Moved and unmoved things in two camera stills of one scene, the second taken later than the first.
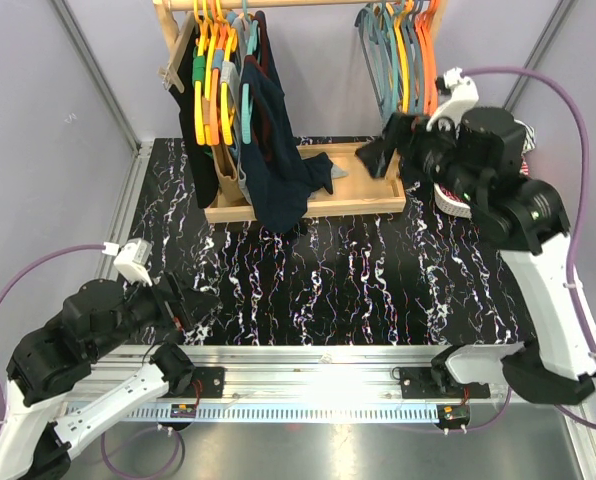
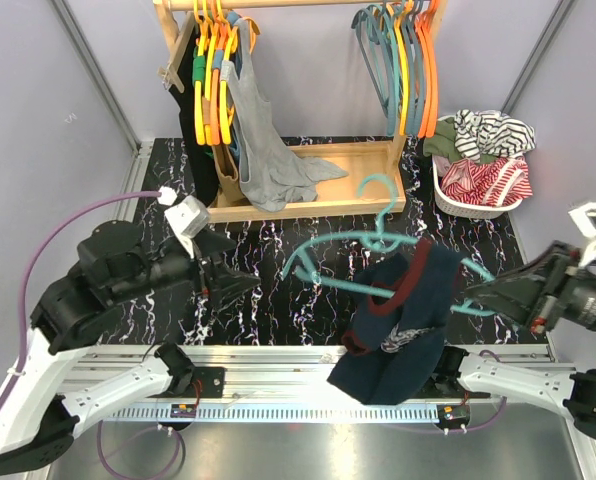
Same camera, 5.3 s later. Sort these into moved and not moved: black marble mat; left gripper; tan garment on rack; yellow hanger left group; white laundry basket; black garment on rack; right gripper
Moved: left gripper; right gripper
Not moved: white laundry basket; black garment on rack; yellow hanger left group; tan garment on rack; black marble mat
